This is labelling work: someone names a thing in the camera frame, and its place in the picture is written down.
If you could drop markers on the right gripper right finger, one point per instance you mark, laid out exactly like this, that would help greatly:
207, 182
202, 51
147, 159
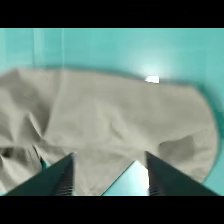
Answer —
166, 181

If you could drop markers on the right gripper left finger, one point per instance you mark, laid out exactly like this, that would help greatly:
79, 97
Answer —
55, 180

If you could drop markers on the tan T-shirt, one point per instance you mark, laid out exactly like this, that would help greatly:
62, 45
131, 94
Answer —
110, 126

